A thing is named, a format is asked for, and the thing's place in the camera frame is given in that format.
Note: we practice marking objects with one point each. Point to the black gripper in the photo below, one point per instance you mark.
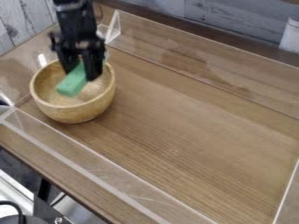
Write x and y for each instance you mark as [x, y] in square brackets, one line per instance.
[76, 38]

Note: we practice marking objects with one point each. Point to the green rectangular block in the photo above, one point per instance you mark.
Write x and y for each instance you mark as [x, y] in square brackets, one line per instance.
[73, 82]

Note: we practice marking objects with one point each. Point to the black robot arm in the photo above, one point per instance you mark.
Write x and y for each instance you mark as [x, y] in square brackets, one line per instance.
[75, 41]

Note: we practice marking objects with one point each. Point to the light wooden bowl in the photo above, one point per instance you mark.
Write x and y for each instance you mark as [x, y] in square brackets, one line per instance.
[72, 109]

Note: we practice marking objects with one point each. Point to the black table leg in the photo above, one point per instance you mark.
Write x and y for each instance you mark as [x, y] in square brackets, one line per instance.
[44, 190]

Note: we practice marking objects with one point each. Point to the white cylindrical container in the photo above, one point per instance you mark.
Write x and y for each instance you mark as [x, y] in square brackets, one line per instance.
[289, 39]

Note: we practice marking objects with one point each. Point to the clear acrylic tray wall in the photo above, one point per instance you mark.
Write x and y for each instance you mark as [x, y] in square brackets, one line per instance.
[195, 147]

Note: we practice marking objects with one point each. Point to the black metal bracket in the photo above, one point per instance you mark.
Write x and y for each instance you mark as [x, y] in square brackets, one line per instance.
[45, 211]

